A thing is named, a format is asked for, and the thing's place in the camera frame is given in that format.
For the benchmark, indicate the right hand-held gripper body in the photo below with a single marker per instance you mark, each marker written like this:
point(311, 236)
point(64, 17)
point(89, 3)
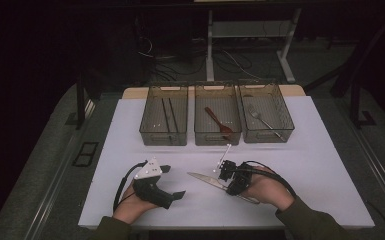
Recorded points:
point(241, 178)

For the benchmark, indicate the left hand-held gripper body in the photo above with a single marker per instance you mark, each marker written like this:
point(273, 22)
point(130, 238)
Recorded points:
point(151, 193)

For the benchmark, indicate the metal table knife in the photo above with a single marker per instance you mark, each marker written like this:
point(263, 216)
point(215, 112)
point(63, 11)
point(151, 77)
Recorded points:
point(206, 180)

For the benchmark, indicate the brown wooden spoon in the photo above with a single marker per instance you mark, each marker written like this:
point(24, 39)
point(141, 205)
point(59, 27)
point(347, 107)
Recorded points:
point(218, 120)

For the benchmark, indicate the black chopstick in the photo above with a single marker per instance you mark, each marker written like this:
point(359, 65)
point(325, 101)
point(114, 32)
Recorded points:
point(165, 115)
point(173, 115)

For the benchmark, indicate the clear brown plastic bin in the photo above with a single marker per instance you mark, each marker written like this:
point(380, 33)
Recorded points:
point(231, 110)
point(153, 115)
point(280, 113)

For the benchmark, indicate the metal fork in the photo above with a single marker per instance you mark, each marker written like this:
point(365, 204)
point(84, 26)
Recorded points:
point(263, 121)

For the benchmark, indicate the person's left hand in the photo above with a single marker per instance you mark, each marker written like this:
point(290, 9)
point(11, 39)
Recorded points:
point(130, 208)

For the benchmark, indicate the person's right hand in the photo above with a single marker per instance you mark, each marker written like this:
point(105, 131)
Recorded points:
point(270, 190)

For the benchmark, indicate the white table mat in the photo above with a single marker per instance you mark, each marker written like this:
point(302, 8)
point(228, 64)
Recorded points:
point(313, 166)

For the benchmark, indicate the black metal stand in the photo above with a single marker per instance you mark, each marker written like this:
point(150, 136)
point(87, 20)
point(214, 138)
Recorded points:
point(356, 106)

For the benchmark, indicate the black rectangular floor frame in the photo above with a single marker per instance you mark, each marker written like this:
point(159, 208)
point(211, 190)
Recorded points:
point(80, 160)

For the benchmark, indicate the metal floor rail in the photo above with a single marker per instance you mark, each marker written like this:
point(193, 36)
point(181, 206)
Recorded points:
point(383, 180)
point(46, 206)

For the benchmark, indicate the white desk frame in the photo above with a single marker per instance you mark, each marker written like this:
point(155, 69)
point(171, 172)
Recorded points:
point(246, 30)

